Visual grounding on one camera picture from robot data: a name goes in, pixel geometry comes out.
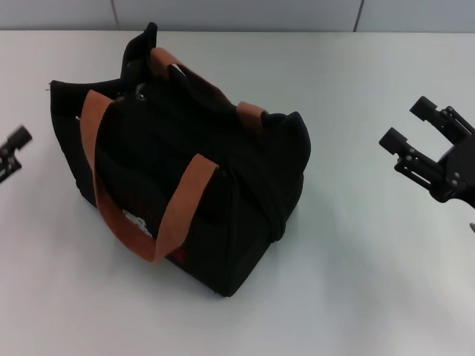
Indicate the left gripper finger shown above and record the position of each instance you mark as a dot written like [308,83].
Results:
[11,152]

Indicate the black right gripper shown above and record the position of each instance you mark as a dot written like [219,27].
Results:
[462,167]

